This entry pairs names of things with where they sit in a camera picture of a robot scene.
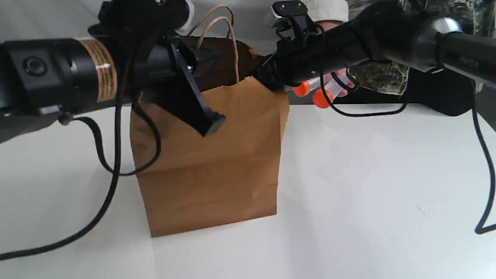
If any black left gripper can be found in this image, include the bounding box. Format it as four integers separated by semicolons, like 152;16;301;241
88;0;226;137

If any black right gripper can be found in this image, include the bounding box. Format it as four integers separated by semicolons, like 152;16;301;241
252;21;353;91

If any clear tube orange cap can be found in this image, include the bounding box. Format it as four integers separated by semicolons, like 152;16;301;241
291;77;321;97
312;81;348;109

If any brown paper bag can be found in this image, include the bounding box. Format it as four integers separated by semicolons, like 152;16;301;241
137;34;290;237

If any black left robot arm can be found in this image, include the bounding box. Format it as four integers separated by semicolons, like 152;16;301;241
0;0;225;143

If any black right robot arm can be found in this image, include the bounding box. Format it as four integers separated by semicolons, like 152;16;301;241
253;0;495;91

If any person's right hand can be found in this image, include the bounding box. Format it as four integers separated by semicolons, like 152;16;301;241
318;21;358;97

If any person in patterned white shirt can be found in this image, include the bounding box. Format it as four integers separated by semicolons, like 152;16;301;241
303;0;495;116

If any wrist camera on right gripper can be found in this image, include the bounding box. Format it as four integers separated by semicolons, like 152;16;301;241
264;0;312;38

